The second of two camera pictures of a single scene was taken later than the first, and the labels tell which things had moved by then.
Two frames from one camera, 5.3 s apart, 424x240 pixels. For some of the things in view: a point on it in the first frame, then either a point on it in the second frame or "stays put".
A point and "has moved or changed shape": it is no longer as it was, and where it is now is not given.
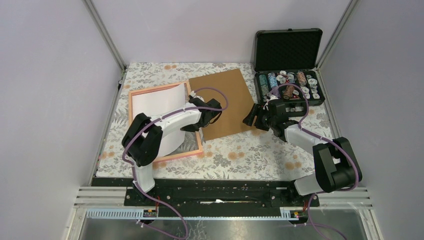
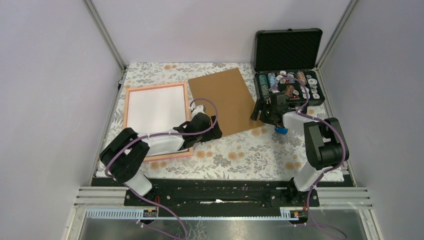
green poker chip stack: (264, 84) stays put
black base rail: (214, 193) stays put
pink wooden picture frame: (198, 152) has moved or changed shape
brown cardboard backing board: (240, 102) stays put
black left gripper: (190, 128) -> (215, 133)
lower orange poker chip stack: (288, 91) stays put
